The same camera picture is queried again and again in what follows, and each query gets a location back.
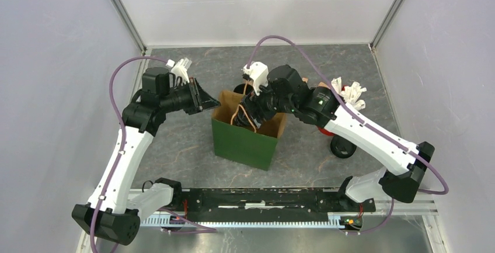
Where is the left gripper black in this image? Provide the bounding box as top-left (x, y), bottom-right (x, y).
top-left (161, 77), bottom-right (221, 116)

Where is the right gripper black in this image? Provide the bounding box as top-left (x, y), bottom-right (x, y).
top-left (240, 77), bottom-right (295, 129)

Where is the brown paper bag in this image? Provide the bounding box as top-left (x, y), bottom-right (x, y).
top-left (211, 82), bottom-right (287, 138)

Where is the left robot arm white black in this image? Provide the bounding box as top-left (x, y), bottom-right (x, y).
top-left (72, 67), bottom-right (220, 245)

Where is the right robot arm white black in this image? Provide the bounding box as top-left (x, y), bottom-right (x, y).
top-left (232, 62), bottom-right (434, 211)

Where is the green mat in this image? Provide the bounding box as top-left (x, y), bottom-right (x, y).
top-left (211, 119), bottom-right (284, 171)

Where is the red cup holder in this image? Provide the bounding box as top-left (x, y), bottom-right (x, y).
top-left (318, 127), bottom-right (335, 137)

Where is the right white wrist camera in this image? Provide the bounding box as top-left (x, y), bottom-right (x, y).
top-left (243, 61), bottom-right (269, 96)

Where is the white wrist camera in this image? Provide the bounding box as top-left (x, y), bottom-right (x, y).
top-left (166, 58), bottom-right (192, 86)
top-left (243, 61), bottom-right (269, 96)

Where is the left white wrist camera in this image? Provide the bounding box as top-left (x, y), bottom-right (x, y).
top-left (166, 58), bottom-right (192, 86)

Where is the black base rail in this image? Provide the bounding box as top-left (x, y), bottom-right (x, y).
top-left (167, 188), bottom-right (376, 222)

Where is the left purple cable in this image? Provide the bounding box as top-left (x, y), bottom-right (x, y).
top-left (89, 56), bottom-right (217, 253)

